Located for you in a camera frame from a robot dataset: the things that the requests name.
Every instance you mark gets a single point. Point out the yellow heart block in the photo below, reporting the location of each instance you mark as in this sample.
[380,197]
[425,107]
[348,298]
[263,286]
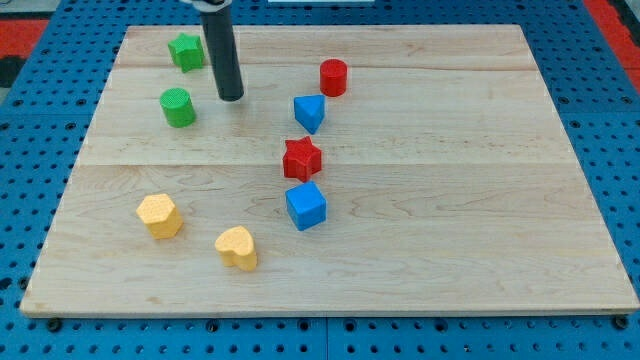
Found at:
[236,248]

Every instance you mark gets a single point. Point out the green cylinder block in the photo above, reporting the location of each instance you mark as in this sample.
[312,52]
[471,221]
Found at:
[177,107]

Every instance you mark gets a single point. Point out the light wooden board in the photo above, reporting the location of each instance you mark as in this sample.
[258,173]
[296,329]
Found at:
[452,187]

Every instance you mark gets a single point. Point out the green star block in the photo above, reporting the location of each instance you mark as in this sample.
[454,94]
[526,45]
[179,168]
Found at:
[186,52]

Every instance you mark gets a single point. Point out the blue cube block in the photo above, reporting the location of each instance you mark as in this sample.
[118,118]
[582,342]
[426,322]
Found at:
[306,205]

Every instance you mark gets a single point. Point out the yellow hexagon block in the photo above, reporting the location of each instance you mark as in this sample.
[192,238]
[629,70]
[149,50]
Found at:
[160,216]

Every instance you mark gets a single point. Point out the blue triangle block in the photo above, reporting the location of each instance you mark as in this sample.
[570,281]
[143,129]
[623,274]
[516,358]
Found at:
[309,111]

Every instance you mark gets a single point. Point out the red cylinder block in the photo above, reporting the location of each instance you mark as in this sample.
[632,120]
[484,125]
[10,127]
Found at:
[333,77]

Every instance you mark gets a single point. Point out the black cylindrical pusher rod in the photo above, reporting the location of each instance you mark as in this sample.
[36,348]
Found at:
[217,25]

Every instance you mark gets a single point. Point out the red star block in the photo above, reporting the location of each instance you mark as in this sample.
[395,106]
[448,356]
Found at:
[302,159]

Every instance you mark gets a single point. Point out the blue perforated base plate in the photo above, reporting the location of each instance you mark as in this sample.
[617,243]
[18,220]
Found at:
[49,108]

